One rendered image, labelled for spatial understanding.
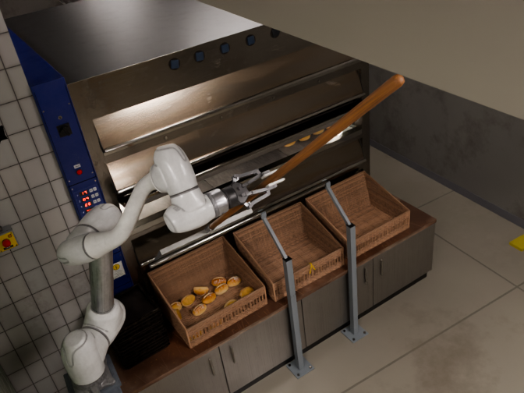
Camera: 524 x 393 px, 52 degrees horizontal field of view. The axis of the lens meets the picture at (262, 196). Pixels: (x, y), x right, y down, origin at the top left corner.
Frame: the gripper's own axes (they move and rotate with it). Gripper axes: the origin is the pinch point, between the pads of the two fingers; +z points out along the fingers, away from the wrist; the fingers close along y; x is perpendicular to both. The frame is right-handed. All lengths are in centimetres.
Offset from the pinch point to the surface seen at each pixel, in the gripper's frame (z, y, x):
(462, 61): -48, 13, 140
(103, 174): -33, -52, -117
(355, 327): 89, 100, -171
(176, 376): -38, 65, -147
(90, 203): -45, -41, -122
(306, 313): 53, 72, -153
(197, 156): 22, -43, -122
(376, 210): 146, 35, -167
